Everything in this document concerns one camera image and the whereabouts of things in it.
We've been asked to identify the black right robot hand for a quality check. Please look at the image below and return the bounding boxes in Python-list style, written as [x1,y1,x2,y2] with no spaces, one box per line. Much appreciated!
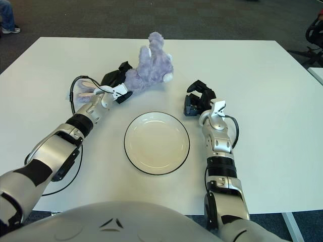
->
[183,80,217,116]

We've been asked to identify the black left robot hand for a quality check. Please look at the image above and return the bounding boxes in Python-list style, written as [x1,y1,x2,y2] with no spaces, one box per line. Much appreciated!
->
[100,61,134,104]

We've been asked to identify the purple plush bunny doll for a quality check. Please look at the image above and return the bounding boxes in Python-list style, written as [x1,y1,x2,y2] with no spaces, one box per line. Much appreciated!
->
[75,32,175,105]

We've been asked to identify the white plate with black rim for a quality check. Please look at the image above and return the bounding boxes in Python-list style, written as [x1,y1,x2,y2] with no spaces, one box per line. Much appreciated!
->
[123,111,190,176]

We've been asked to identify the white neighbouring table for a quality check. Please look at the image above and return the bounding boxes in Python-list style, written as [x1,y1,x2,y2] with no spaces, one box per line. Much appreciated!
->
[307,67,323,85]

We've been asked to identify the seated person in jeans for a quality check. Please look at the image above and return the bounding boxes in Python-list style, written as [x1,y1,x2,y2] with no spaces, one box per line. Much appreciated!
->
[0,0,21,35]

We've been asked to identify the black office chair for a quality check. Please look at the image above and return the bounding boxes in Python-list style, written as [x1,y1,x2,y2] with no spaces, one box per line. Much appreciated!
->
[289,15,323,66]

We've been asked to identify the grey robot torso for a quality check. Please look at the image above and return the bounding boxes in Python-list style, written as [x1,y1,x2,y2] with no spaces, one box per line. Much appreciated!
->
[0,200,223,242]

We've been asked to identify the white table leg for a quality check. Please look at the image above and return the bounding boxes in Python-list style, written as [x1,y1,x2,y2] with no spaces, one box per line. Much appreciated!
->
[282,211,305,242]

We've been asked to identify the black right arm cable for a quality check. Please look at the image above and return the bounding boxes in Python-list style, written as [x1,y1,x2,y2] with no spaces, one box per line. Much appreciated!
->
[224,114,240,149]

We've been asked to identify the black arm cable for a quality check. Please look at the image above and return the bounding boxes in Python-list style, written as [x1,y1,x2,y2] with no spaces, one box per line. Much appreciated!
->
[224,114,240,149]
[25,75,106,197]

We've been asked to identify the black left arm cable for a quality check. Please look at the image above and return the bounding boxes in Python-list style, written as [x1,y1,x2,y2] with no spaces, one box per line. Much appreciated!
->
[25,75,106,197]

